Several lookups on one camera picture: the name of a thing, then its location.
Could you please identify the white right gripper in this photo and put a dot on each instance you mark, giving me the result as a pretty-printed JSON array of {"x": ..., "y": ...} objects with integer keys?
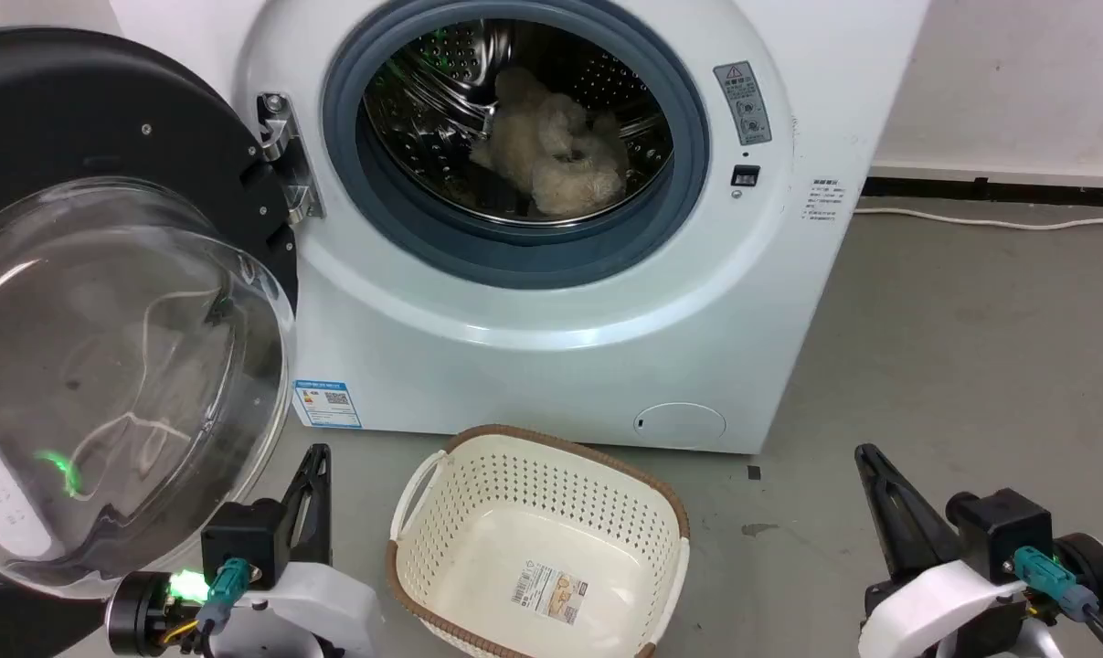
[{"x": 935, "y": 608}]

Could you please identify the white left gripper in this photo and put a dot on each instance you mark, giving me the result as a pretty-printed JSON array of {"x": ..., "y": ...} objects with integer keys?
[{"x": 323, "y": 608}]

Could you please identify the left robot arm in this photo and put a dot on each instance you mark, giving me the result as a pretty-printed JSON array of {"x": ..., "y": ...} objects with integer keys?
[{"x": 135, "y": 612}]

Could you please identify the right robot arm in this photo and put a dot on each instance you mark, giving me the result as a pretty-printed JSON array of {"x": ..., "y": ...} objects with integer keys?
[{"x": 1095, "y": 567}]

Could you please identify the white front-load washing machine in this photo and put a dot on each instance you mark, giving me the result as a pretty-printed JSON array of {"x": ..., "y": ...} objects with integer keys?
[{"x": 514, "y": 384}]

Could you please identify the metal door hinge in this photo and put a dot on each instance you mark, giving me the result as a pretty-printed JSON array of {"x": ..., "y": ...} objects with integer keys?
[{"x": 286, "y": 155}]

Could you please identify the black door latch slot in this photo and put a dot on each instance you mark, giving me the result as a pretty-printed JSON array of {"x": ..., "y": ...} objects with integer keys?
[{"x": 745, "y": 175}]

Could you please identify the black washing machine door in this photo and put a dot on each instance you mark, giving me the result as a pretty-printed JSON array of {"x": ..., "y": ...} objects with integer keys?
[{"x": 67, "y": 119}]

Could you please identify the blue energy label sticker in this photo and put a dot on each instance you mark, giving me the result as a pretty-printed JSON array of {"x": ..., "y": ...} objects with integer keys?
[{"x": 327, "y": 404}]

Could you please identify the cream plastic laundry basket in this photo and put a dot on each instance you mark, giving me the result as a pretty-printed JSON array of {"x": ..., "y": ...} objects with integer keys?
[{"x": 533, "y": 548}]

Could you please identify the round white filter cover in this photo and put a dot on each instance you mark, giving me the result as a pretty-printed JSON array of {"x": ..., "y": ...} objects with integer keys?
[{"x": 680, "y": 425}]

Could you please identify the paper basket label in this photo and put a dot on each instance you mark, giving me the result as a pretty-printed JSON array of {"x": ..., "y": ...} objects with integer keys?
[{"x": 549, "y": 594}]

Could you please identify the white text sticker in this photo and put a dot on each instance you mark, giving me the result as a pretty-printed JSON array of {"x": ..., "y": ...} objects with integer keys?
[{"x": 823, "y": 201}]

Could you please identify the black baseboard strip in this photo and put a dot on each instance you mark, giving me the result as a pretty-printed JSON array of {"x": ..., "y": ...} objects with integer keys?
[{"x": 1017, "y": 192}]

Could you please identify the stainless steel drum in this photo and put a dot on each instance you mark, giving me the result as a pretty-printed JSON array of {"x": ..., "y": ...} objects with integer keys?
[{"x": 441, "y": 100}]

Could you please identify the beige plush toy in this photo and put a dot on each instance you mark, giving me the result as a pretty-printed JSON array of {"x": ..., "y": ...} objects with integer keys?
[{"x": 560, "y": 155}]

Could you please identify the grey warning sticker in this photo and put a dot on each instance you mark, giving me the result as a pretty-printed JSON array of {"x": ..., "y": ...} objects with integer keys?
[{"x": 744, "y": 105}]

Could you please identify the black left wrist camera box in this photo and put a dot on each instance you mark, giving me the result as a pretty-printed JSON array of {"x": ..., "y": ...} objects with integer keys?
[{"x": 245, "y": 541}]

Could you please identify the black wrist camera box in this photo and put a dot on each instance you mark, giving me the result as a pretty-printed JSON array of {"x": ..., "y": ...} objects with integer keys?
[
  {"x": 1003, "y": 530},
  {"x": 245, "y": 541}
]

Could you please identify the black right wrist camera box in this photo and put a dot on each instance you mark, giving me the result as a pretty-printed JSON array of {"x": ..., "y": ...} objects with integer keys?
[{"x": 1003, "y": 530}]

